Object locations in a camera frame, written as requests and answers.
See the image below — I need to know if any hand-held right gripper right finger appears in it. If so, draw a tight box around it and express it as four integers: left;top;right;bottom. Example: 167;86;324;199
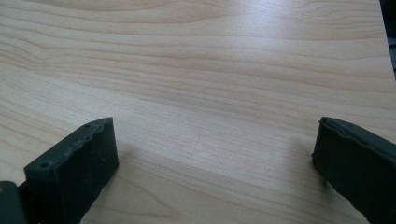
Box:
311;116;396;224

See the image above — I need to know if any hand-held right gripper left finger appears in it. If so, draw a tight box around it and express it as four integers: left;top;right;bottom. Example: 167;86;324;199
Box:
17;117;120;224

